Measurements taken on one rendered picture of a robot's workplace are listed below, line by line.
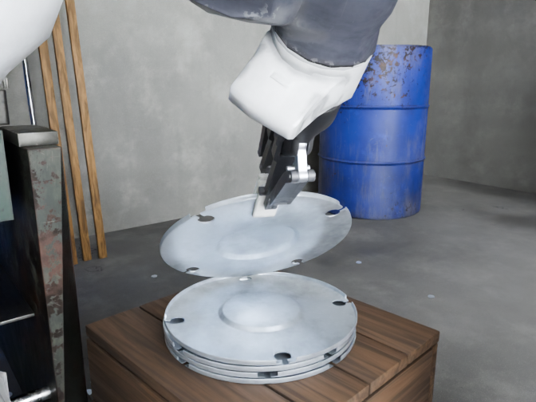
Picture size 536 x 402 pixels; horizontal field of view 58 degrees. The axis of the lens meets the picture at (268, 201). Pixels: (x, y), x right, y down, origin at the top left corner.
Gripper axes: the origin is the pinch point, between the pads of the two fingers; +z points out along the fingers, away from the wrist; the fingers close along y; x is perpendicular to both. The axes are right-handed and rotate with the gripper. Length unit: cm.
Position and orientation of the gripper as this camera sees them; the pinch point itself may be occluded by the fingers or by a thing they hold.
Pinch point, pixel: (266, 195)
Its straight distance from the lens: 61.6
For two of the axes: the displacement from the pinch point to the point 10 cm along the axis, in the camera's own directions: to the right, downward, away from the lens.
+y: -1.8, -8.5, 4.9
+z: -1.9, 5.2, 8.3
